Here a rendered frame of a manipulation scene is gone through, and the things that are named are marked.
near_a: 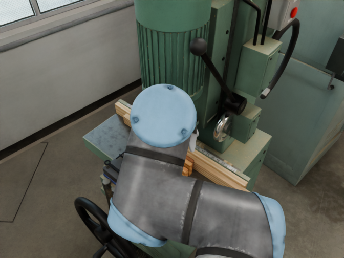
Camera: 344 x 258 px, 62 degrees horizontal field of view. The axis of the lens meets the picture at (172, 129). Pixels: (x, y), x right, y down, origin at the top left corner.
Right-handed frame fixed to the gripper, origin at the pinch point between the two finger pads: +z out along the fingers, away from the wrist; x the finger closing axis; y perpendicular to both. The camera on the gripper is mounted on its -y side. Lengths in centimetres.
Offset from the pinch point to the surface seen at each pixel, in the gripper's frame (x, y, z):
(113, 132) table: -21.6, -5.0, 36.7
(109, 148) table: -22.0, 1.6, 32.1
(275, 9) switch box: 29.4, -33.9, -0.9
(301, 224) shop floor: 82, 43, 113
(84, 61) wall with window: -65, -72, 133
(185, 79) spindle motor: 4.3, -12.9, -4.9
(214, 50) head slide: 12.6, -22.3, -0.2
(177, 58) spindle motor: 2.3, -15.9, -10.9
